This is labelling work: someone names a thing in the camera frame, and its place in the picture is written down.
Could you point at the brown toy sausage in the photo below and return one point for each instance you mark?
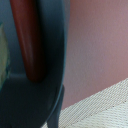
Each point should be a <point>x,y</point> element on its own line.
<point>29,36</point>

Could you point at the grey toy pot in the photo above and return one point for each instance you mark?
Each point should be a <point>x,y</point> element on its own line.
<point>24,104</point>

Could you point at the white woven placemat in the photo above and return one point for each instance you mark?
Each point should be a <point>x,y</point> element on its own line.
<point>105,109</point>

